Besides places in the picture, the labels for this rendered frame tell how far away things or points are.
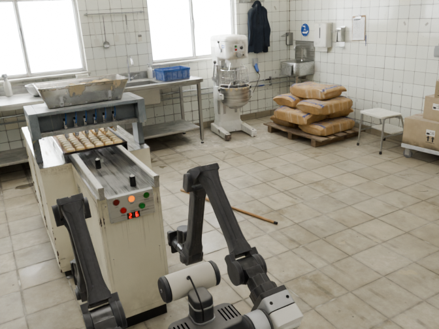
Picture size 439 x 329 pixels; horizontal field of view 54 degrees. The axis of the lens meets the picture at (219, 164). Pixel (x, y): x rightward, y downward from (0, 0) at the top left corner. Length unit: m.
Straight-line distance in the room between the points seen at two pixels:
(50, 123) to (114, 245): 0.95
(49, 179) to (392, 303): 2.23
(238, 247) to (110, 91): 1.78
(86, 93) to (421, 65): 4.02
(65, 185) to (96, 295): 1.74
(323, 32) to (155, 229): 4.79
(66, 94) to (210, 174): 1.58
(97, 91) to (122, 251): 1.06
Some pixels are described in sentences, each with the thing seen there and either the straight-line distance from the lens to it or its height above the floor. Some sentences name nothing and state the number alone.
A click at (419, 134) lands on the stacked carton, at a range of 5.18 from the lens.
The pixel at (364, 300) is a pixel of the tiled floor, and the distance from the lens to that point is 2.86.
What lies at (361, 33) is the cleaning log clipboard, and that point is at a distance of 6.23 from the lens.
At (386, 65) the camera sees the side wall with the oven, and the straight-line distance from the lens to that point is 5.99.
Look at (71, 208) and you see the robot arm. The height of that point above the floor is 1.17.
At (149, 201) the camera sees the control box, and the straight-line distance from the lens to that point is 2.29.
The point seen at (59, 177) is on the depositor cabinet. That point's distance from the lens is 2.90.
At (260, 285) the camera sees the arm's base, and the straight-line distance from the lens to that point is 1.30.
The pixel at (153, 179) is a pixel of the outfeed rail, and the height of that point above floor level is 0.88.
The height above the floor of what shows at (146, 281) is 0.28.
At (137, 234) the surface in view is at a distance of 2.38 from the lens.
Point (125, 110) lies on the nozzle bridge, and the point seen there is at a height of 1.10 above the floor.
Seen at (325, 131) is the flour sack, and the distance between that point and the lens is 5.64.
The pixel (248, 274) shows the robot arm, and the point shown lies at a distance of 1.32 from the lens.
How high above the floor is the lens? 1.69
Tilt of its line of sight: 20 degrees down
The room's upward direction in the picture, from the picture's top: 3 degrees counter-clockwise
